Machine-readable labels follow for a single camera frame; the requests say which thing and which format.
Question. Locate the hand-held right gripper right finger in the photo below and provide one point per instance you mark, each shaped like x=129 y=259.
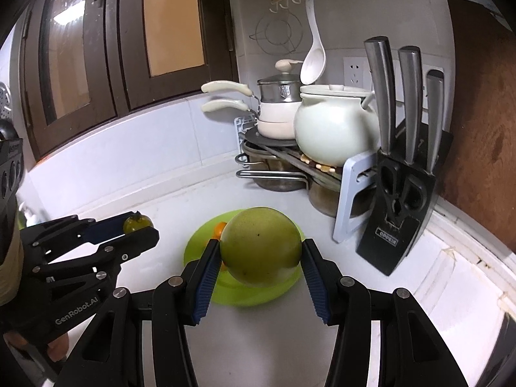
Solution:
x=318 y=290

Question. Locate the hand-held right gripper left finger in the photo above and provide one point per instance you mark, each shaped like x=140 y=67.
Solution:
x=205 y=286

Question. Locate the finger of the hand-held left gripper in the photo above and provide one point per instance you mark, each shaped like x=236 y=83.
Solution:
x=109 y=227
x=137 y=244

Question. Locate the small green persimmon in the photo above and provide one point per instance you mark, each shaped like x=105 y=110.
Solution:
x=138 y=223

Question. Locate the green plate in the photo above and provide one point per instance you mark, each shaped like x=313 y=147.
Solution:
x=242 y=295

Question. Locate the orange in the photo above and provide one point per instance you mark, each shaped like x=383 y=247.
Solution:
x=219 y=230

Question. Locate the green guava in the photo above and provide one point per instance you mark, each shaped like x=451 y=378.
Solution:
x=262 y=246

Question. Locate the person's left forearm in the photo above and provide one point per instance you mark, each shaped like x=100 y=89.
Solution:
x=9 y=266

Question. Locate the person's left hand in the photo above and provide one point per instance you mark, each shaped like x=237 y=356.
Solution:
x=58 y=348

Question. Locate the black knife block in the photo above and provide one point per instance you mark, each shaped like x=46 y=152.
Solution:
x=387 y=246

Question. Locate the white sided pot rack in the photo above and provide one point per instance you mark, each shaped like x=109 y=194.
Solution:
x=350 y=203

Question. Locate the wooden bead trivet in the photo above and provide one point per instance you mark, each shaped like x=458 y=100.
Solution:
x=318 y=165

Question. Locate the black kitchen scissors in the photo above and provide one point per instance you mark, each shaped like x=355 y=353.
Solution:
x=389 y=181

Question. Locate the dark wooden framed window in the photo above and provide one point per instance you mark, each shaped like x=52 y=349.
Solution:
x=133 y=88

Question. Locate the white ceramic pot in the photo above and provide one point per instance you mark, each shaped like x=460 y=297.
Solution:
x=334 y=129

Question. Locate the white saucepan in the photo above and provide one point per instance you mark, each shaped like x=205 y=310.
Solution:
x=278 y=112
x=276 y=129

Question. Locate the perforated metal strainer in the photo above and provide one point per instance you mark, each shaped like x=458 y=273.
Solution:
x=3 y=96

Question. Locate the steel pot with lid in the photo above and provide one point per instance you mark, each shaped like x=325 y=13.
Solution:
x=280 y=90

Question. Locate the white ladle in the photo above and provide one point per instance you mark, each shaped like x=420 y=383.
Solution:
x=312 y=64

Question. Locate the brown wooden cutting board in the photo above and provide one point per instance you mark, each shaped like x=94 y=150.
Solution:
x=483 y=129

